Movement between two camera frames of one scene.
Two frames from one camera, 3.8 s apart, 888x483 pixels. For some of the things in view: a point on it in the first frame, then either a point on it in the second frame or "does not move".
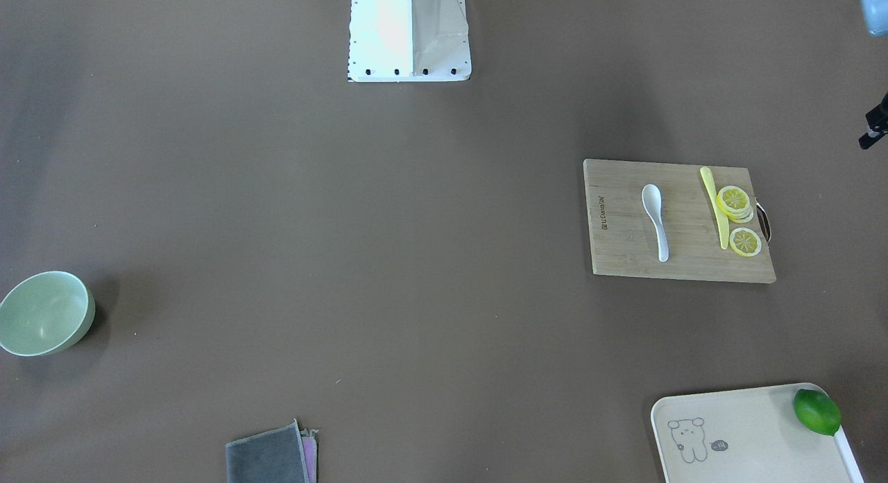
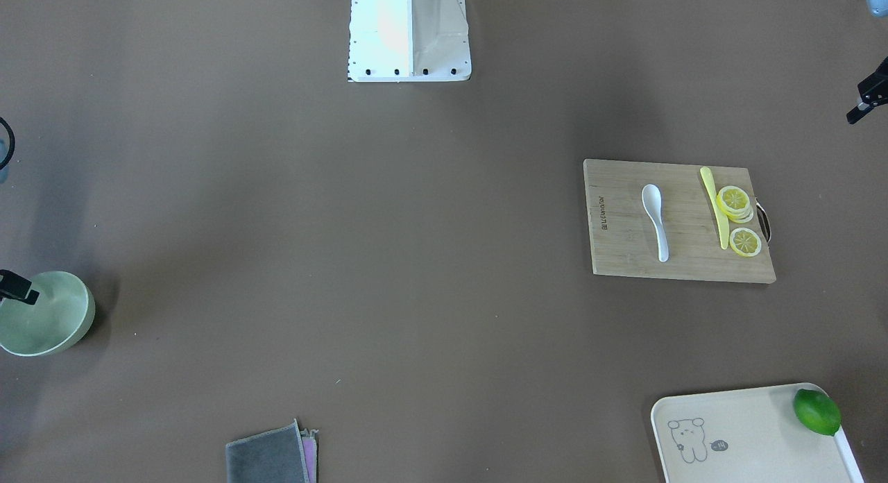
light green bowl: [44, 314] does not move
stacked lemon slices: [735, 203] does not move
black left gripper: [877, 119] → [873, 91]
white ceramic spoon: [651, 198] does not move
